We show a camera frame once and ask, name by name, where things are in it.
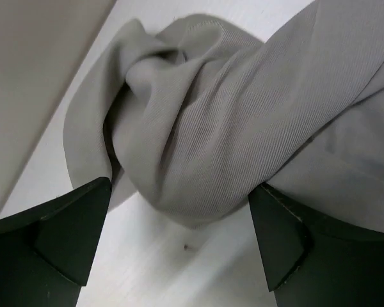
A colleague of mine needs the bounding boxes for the grey trousers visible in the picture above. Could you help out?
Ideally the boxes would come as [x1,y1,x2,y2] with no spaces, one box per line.
[63,1,384,232]

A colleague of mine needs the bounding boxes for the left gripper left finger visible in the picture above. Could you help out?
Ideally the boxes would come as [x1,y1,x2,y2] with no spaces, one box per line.
[0,177,111,306]

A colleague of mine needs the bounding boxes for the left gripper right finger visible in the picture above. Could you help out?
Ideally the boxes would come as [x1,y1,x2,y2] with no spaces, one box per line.
[248,184,384,307]

